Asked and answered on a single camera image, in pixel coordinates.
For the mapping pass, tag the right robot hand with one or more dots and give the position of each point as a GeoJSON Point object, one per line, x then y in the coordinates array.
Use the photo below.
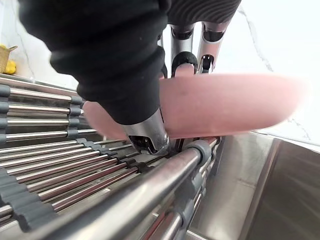
{"type": "Point", "coordinates": [105, 50]}

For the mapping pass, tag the pink cup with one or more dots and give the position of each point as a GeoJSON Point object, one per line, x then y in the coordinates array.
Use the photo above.
{"type": "Point", "coordinates": [220, 107]}

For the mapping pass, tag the stainless steel sink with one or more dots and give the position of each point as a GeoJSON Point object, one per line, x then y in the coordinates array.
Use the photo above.
{"type": "Point", "coordinates": [265, 190]}

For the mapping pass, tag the yellow lemon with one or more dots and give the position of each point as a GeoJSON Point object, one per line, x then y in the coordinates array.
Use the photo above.
{"type": "Point", "coordinates": [10, 67]}

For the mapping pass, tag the woven straw basket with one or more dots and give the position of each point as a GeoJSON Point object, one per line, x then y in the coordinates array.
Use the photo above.
{"type": "Point", "coordinates": [5, 58]}

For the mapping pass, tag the steel roll-up drying rack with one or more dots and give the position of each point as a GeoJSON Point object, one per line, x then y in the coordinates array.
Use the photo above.
{"type": "Point", "coordinates": [75, 160]}

